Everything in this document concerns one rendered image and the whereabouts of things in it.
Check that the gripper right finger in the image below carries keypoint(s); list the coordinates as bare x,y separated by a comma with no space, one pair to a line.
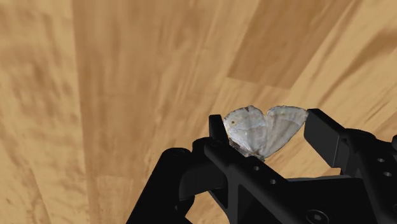
356,145

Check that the pale grey butterfly figure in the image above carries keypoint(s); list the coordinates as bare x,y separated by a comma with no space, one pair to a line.
263,130

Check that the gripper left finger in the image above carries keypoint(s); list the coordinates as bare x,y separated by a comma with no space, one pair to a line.
198,173

